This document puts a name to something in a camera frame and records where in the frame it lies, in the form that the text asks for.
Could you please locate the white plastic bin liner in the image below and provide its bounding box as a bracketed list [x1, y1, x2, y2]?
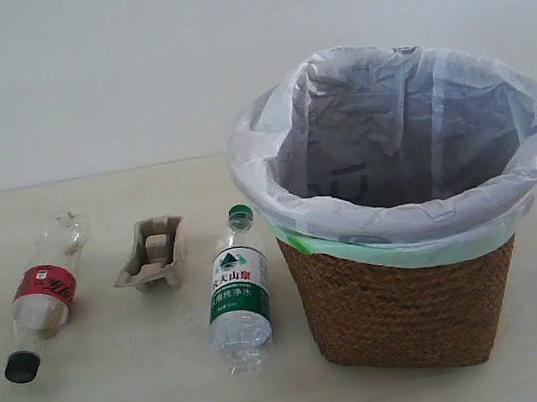
[227, 47, 537, 244]

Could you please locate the brown woven wicker bin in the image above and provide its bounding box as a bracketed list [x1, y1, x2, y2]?
[278, 241, 514, 368]

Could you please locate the red label cola bottle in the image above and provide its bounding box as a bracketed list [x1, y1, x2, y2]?
[4, 211, 90, 384]

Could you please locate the brown cardboard pulp tray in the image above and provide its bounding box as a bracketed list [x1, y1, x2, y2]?
[114, 215, 188, 294]

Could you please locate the green plastic bin liner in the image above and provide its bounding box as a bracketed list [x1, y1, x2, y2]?
[270, 218, 517, 269]

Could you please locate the green label water bottle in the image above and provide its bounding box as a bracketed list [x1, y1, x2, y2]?
[209, 204, 273, 374]

